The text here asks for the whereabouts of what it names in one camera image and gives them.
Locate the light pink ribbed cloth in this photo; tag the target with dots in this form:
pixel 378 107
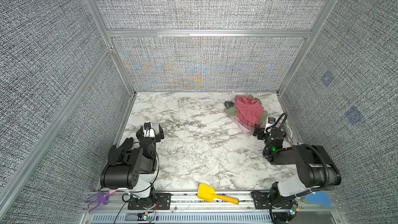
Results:
pixel 243 127

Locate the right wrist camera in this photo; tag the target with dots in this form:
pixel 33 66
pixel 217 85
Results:
pixel 270 123

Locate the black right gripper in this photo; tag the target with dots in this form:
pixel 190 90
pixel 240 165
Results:
pixel 260 133

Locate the blue plastic toy piece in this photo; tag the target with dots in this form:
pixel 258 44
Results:
pixel 319 197

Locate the purple toy rake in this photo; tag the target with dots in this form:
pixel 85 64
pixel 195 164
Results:
pixel 98 199

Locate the yellow toy shovel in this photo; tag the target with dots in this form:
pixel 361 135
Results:
pixel 208 194

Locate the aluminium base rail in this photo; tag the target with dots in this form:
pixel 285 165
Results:
pixel 186 208

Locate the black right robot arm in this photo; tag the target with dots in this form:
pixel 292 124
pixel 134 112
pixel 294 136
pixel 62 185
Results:
pixel 315 171

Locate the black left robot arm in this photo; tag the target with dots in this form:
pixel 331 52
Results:
pixel 133 167

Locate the olive green cloth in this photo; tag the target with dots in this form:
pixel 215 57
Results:
pixel 230 106

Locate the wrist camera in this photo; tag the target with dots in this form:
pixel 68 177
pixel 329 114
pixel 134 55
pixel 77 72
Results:
pixel 270 123
pixel 149 131

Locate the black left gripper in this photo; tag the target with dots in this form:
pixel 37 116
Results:
pixel 140 134

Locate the magenta red cloth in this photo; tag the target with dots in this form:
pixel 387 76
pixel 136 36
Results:
pixel 249 110

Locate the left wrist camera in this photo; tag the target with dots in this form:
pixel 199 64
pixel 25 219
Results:
pixel 149 131

